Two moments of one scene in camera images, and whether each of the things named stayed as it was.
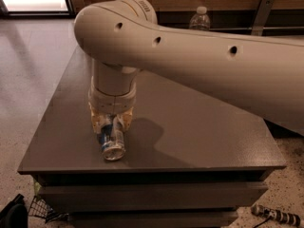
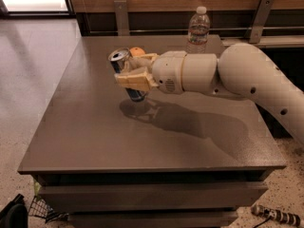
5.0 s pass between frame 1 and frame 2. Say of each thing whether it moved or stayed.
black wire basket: stayed
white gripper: moved
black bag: stayed
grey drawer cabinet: stayed
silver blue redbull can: moved
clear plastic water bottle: stayed
